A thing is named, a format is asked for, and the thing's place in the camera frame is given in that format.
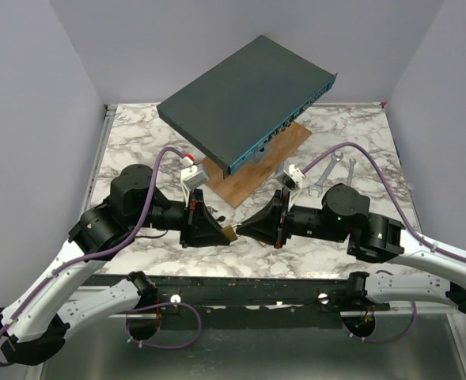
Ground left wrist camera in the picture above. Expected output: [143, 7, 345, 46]
[180, 154, 210, 205]

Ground small brass padlock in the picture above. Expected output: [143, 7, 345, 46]
[222, 225, 237, 242]

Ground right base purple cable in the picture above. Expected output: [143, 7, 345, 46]
[341, 300, 418, 345]

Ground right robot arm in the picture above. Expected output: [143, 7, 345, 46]
[237, 184, 466, 314]

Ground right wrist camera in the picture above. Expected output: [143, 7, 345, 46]
[275, 161, 305, 211]

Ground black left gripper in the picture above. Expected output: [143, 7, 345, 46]
[134, 188, 234, 248]

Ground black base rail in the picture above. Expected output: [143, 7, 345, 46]
[78, 275, 427, 330]

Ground large silver wrench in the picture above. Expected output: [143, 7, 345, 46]
[308, 151, 344, 196]

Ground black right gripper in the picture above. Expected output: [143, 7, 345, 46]
[233, 190, 343, 252]

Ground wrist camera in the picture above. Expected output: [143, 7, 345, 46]
[275, 161, 305, 211]
[180, 154, 210, 205]

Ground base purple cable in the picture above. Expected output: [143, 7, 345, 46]
[341, 300, 418, 345]
[126, 302, 203, 351]

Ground small silver wrench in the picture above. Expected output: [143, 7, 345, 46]
[346, 158, 357, 187]

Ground wooden board stand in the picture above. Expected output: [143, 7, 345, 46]
[201, 122, 312, 209]

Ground dark network switch box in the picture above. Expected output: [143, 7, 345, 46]
[157, 36, 336, 177]

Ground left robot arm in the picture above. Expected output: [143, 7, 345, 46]
[0, 164, 237, 367]

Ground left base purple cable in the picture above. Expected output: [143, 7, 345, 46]
[126, 302, 203, 351]

